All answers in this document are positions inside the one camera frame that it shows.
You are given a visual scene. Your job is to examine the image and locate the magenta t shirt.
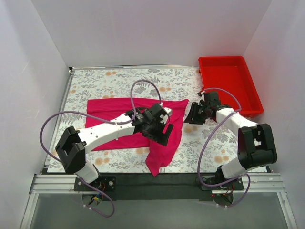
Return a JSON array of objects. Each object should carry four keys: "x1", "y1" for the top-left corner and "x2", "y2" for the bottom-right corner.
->
[{"x1": 87, "y1": 98, "x2": 189, "y2": 176}]

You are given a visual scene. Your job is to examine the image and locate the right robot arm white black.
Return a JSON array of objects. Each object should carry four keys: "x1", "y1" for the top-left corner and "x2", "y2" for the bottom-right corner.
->
[{"x1": 185, "y1": 88, "x2": 277, "y2": 190}]

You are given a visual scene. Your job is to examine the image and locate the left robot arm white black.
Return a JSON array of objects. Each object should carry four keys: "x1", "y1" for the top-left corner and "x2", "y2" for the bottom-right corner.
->
[{"x1": 55, "y1": 103, "x2": 173, "y2": 191}]

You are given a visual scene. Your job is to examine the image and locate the red plastic bin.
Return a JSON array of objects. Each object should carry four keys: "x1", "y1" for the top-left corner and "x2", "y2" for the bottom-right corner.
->
[{"x1": 198, "y1": 56, "x2": 264, "y2": 118}]

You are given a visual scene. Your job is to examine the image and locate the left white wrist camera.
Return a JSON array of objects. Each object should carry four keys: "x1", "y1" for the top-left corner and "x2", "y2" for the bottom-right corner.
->
[{"x1": 160, "y1": 107, "x2": 173, "y2": 124}]

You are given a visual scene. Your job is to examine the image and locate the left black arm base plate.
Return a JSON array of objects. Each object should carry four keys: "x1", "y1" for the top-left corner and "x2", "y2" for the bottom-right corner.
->
[{"x1": 73, "y1": 176, "x2": 116, "y2": 191}]

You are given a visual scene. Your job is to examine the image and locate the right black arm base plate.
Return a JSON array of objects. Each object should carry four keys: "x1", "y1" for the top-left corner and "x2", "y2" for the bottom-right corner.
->
[{"x1": 195, "y1": 175, "x2": 244, "y2": 193}]

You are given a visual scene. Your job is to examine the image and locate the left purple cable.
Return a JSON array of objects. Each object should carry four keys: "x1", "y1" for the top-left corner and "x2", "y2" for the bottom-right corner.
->
[{"x1": 39, "y1": 80, "x2": 164, "y2": 218}]

